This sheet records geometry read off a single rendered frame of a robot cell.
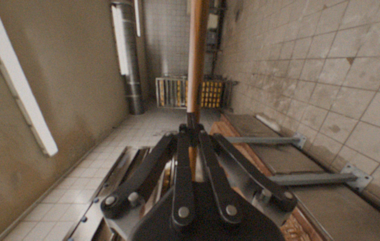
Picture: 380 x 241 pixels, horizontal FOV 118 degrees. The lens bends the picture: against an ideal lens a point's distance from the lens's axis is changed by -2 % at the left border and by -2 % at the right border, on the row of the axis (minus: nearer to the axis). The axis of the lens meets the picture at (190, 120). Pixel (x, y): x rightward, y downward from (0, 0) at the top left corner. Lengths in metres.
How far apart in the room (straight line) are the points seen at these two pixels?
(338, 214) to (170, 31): 5.27
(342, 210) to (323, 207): 0.10
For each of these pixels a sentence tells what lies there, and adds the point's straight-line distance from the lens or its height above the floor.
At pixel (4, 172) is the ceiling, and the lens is 1.76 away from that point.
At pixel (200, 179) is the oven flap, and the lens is 1.61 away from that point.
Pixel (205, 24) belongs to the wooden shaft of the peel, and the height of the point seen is 1.18.
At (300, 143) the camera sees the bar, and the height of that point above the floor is 0.01.
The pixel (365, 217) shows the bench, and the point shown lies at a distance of 1.23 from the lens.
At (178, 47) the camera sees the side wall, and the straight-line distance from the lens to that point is 5.16.
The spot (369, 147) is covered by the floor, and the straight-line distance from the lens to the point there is 1.40.
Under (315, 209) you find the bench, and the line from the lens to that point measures 1.07.
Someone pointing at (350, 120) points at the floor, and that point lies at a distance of 1.44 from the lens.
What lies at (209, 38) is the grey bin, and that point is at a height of 0.42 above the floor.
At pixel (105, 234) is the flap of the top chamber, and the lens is 1.46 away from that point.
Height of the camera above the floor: 1.21
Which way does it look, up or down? 4 degrees down
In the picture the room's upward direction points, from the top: 89 degrees counter-clockwise
